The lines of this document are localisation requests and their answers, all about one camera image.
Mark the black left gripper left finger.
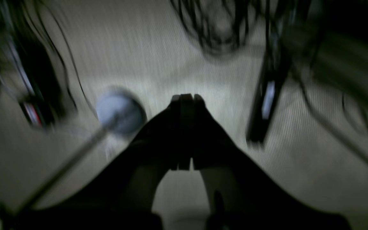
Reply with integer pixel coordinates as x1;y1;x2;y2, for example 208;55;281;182
4;95;192;230

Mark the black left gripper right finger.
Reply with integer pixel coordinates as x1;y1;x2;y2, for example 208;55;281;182
194;95;351;230

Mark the round grey floor disc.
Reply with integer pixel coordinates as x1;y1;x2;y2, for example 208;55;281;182
95;89;148;137

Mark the black metal frame leg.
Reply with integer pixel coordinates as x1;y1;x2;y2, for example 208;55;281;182
246;21;292;144

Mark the black cable bundle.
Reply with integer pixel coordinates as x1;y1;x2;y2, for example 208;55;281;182
170;0;267;56

